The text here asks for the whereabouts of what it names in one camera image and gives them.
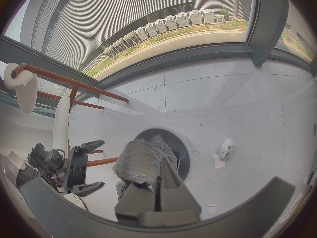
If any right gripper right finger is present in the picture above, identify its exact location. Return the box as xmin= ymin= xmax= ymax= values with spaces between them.
xmin=137 ymin=155 xmax=202 ymax=227

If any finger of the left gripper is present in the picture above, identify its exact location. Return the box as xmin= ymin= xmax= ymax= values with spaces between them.
xmin=80 ymin=139 xmax=106 ymax=156
xmin=73 ymin=181 xmax=106 ymax=197

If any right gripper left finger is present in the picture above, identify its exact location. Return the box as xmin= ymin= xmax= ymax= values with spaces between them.
xmin=114 ymin=182 xmax=157 ymax=224

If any black plastic bag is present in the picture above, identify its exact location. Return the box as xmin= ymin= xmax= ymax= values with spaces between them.
xmin=113 ymin=134 xmax=181 ymax=203

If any white trash bin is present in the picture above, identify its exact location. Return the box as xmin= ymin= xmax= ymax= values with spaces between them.
xmin=134 ymin=126 xmax=191 ymax=183

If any white cushioned wooden chair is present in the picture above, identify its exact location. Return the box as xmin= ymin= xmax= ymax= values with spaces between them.
xmin=3 ymin=62 xmax=129 ymax=168

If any crumpled white paper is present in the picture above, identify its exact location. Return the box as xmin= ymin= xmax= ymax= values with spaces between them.
xmin=218 ymin=138 xmax=236 ymax=161

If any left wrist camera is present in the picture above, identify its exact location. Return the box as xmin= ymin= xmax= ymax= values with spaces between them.
xmin=45 ymin=148 xmax=67 ymax=171

